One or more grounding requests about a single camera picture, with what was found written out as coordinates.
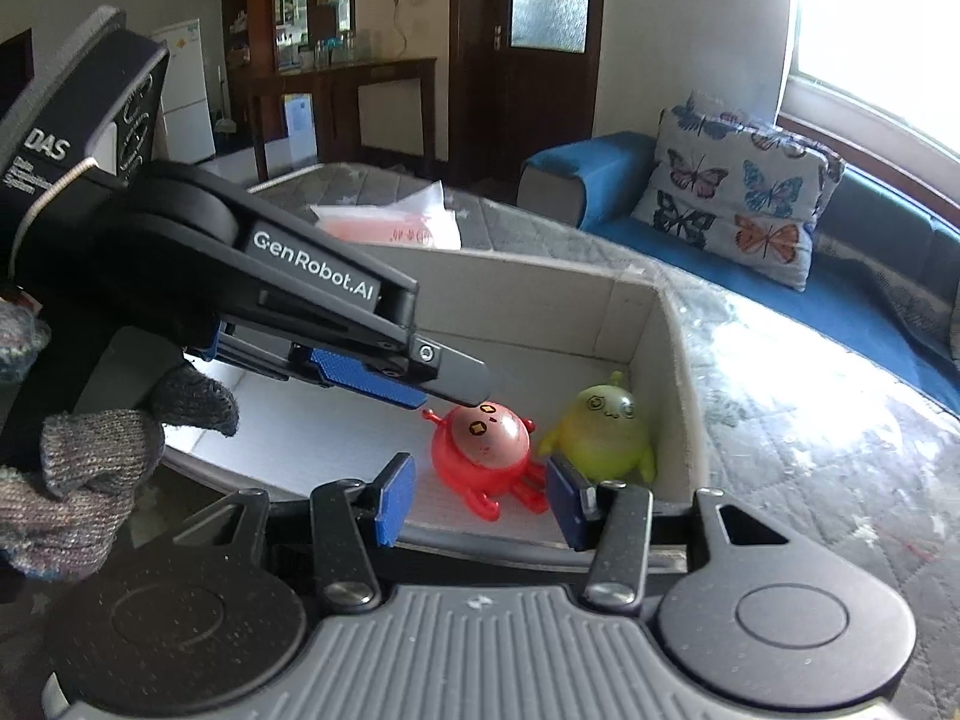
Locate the blue sofa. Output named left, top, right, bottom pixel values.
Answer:
left=519, top=132, right=958, bottom=410

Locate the dark wooden cabinet shelf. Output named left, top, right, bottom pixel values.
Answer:
left=221, top=0, right=438, bottom=181

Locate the grey knitted gloved hand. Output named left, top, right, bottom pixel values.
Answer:
left=2, top=328, right=239, bottom=580

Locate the grey cardboard storage box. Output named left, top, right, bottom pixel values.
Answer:
left=164, top=247, right=709, bottom=557

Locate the white refrigerator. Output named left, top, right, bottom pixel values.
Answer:
left=151, top=20, right=215, bottom=164

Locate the red round toy figure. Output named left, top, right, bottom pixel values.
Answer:
left=421, top=401, right=548, bottom=522

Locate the butterfly print cushion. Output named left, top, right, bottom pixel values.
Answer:
left=631, top=93, right=844, bottom=291

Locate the green pear toy figure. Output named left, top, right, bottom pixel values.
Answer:
left=537, top=371, right=658, bottom=486

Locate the pink tissue pack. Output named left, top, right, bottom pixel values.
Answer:
left=311, top=182, right=462, bottom=250

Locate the dark wooden door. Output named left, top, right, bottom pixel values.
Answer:
left=448, top=0, right=604, bottom=185

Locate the grey quilted table cover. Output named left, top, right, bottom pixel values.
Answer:
left=127, top=159, right=960, bottom=720

